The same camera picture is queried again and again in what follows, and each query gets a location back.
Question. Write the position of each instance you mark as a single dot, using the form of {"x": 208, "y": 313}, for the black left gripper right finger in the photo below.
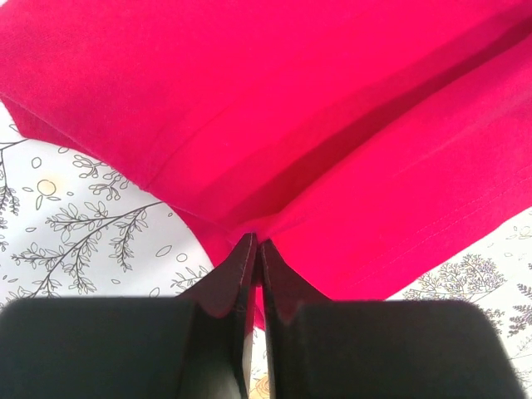
{"x": 321, "y": 348}

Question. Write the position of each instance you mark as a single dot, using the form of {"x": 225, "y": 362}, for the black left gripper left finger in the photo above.
{"x": 194, "y": 345}

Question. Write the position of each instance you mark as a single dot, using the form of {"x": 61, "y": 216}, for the red t shirt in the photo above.
{"x": 369, "y": 140}

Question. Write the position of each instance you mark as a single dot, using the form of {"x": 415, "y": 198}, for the floral table mat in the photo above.
{"x": 73, "y": 226}

